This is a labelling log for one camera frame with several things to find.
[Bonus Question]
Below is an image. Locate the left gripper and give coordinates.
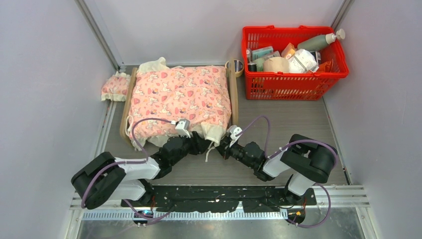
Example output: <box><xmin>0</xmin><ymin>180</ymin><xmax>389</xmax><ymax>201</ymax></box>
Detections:
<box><xmin>170</xmin><ymin>130</ymin><xmax>211</xmax><ymax>166</ymax></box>

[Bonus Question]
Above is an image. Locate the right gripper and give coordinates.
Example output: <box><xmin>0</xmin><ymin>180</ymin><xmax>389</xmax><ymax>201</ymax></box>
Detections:
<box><xmin>211</xmin><ymin>136</ymin><xmax>255</xmax><ymax>169</ymax></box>

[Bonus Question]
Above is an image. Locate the wooden pet bed frame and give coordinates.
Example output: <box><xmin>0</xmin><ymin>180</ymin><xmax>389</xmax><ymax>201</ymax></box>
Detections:
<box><xmin>119</xmin><ymin>58</ymin><xmax>239</xmax><ymax>147</ymax></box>

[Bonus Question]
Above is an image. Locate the pink unicorn mattress cushion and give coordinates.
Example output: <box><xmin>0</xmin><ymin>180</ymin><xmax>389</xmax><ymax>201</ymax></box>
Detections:
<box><xmin>126</xmin><ymin>57</ymin><xmax>233</xmax><ymax>163</ymax></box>

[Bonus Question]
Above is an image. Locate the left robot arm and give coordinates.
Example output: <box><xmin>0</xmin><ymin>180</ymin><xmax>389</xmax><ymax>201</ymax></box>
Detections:
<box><xmin>71</xmin><ymin>131</ymin><xmax>211</xmax><ymax>210</ymax></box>

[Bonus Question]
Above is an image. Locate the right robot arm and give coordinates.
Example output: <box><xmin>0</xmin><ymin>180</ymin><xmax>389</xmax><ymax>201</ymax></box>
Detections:
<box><xmin>217</xmin><ymin>134</ymin><xmax>338</xmax><ymax>205</ymax></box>

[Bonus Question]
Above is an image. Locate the red plastic basket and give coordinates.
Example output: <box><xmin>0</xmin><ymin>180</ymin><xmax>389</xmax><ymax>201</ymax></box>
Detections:
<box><xmin>241</xmin><ymin>25</ymin><xmax>349</xmax><ymax>101</ymax></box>

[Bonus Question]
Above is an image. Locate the small pink ruffled pillow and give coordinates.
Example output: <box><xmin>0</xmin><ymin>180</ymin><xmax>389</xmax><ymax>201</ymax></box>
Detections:
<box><xmin>101</xmin><ymin>72</ymin><xmax>131</xmax><ymax>102</ymax></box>

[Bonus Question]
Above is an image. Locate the beige tape roll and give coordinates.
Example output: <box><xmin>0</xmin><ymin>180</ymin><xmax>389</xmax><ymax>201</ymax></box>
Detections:
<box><xmin>263</xmin><ymin>57</ymin><xmax>289</xmax><ymax>73</ymax></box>

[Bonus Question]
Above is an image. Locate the teal box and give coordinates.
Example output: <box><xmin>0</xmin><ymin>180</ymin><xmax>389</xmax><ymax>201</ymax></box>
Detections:
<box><xmin>251</xmin><ymin>46</ymin><xmax>273</xmax><ymax>61</ymax></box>

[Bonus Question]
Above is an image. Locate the white round pouch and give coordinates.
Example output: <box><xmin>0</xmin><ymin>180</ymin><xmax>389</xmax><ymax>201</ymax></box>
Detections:
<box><xmin>288</xmin><ymin>49</ymin><xmax>319</xmax><ymax>74</ymax></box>

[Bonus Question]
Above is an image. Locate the orange small box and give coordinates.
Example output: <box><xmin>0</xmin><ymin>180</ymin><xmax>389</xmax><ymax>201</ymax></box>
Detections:
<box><xmin>281</xmin><ymin>43</ymin><xmax>296</xmax><ymax>60</ymax></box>

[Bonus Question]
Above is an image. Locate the orange snack packet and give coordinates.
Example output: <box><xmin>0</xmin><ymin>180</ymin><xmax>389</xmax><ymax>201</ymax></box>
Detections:
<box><xmin>316</xmin><ymin>59</ymin><xmax>333</xmax><ymax>73</ymax></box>

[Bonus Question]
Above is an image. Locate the green pump bottle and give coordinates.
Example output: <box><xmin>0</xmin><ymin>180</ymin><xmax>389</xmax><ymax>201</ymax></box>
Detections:
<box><xmin>297</xmin><ymin>29</ymin><xmax>346</xmax><ymax>52</ymax></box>

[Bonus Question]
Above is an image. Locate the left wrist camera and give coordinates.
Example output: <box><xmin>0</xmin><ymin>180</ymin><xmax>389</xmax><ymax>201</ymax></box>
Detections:
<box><xmin>171</xmin><ymin>119</ymin><xmax>191</xmax><ymax>138</ymax></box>

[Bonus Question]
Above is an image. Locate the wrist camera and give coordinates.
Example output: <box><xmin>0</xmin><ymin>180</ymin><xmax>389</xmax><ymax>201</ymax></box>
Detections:
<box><xmin>171</xmin><ymin>119</ymin><xmax>191</xmax><ymax>138</ymax></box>
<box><xmin>227</xmin><ymin>125</ymin><xmax>242</xmax><ymax>147</ymax></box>

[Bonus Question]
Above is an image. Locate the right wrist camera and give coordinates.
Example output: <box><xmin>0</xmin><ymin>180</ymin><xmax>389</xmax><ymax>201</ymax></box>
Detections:
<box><xmin>227</xmin><ymin>125</ymin><xmax>242</xmax><ymax>147</ymax></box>

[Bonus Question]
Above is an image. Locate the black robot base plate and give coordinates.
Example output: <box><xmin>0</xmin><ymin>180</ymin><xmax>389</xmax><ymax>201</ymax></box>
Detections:
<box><xmin>129</xmin><ymin>185</ymin><xmax>317</xmax><ymax>213</ymax></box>

